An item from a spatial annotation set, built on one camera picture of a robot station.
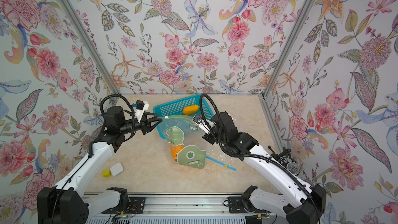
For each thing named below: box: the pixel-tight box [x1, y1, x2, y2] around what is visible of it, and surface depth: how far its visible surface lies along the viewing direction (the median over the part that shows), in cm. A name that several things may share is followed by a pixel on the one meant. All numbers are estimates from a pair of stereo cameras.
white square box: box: [109, 162, 124, 177], surface depth 86 cm
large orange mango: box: [170, 144, 185, 164], surface depth 80 cm
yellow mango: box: [182, 104, 200, 116], surface depth 111 cm
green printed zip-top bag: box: [158, 115, 207, 169], surface depth 78 cm
